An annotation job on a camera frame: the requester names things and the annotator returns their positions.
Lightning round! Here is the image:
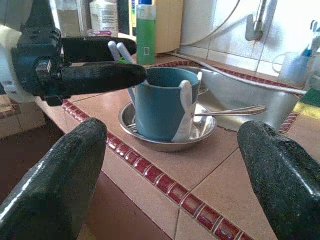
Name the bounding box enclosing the white curved faucet tube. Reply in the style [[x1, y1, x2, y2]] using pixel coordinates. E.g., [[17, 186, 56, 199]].
[[181, 0, 242, 47]]

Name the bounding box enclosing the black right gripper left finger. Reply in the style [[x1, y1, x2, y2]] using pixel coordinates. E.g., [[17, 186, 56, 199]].
[[0, 117, 109, 240]]

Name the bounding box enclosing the green liquid soap bottle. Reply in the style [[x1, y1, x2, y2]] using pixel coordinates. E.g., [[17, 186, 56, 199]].
[[135, 0, 158, 66]]

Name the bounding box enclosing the steel spoon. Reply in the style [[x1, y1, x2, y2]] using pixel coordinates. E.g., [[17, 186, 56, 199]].
[[194, 105, 268, 118]]

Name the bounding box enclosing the steel bowl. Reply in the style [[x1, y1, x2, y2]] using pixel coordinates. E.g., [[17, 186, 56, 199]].
[[118, 101, 217, 153]]

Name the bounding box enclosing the steel fork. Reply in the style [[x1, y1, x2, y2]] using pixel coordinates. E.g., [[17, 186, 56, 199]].
[[126, 86, 139, 133]]

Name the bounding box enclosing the clear packet pink label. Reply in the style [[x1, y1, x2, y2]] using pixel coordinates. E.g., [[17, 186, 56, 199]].
[[86, 29, 114, 38]]

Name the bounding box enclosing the white bottle green cap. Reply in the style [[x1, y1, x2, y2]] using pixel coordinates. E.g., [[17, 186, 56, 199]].
[[89, 0, 120, 36]]

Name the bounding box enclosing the steel sink basin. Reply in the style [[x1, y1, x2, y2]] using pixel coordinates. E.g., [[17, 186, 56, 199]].
[[174, 66, 307, 133]]

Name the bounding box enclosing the grey plastic container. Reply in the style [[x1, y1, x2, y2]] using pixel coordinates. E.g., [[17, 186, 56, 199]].
[[56, 0, 83, 38]]

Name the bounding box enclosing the teal ceramic mug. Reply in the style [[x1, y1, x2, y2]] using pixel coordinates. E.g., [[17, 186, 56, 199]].
[[134, 67, 202, 144]]

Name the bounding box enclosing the clear toothbrush cup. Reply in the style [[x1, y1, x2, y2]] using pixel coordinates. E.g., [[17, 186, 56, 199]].
[[273, 51, 312, 88]]

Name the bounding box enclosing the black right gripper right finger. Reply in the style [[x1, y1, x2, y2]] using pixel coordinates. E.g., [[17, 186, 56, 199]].
[[236, 120, 320, 240]]

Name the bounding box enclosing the clear plastic measuring jug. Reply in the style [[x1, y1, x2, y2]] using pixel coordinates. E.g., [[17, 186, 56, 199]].
[[304, 57, 320, 92]]

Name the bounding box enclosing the white handled utensil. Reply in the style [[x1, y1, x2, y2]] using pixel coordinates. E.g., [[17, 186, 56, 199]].
[[107, 40, 120, 63], [116, 41, 135, 64]]

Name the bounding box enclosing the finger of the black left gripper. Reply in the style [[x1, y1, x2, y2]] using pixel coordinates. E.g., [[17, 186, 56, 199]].
[[59, 61, 148, 98], [61, 36, 138, 63]]

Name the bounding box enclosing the green and yellow sponge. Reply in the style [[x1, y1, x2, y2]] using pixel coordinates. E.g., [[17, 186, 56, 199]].
[[293, 88, 320, 122]]

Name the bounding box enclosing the steel wall faucet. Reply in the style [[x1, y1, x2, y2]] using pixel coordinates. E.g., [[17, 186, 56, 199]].
[[245, 0, 278, 42]]

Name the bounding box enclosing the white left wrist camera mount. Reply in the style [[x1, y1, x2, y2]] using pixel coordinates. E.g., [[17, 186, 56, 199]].
[[0, 0, 33, 105]]

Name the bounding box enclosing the white plastic spoon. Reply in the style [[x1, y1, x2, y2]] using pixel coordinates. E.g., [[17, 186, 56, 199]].
[[172, 79, 201, 144]]

